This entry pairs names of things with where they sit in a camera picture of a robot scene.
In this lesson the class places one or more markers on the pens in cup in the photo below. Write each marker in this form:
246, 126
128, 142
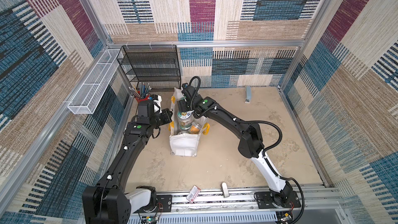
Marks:
140, 90

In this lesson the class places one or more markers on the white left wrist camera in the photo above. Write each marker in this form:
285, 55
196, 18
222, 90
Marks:
157, 101

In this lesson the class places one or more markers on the white canvas bag yellow handles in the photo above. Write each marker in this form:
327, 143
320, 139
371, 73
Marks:
182, 143

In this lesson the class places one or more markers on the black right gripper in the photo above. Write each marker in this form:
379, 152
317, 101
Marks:
183, 107

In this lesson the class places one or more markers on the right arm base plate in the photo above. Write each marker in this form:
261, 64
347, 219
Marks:
271, 200

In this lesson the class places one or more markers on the seed jar green label lid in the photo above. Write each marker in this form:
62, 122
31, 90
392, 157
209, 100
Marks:
185, 120

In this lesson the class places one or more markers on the white wire wall basket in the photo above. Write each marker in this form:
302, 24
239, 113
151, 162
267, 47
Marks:
89, 94

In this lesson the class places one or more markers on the red pen cup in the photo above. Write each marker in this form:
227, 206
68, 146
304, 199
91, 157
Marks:
138, 99

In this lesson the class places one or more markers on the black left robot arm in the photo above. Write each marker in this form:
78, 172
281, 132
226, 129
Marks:
106, 203

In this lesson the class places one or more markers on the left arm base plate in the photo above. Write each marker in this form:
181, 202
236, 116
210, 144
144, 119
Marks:
163, 204

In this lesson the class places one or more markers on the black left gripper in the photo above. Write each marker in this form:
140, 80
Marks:
167, 117

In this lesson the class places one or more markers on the red white card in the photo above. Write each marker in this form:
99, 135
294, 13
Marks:
193, 194

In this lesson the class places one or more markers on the black mesh shelf rack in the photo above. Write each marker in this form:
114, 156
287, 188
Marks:
156, 66

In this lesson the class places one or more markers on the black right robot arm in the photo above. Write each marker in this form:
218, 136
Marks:
250, 139

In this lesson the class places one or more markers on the grey stapler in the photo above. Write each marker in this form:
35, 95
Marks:
248, 94

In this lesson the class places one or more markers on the white clip on rail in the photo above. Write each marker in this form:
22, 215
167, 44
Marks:
225, 190

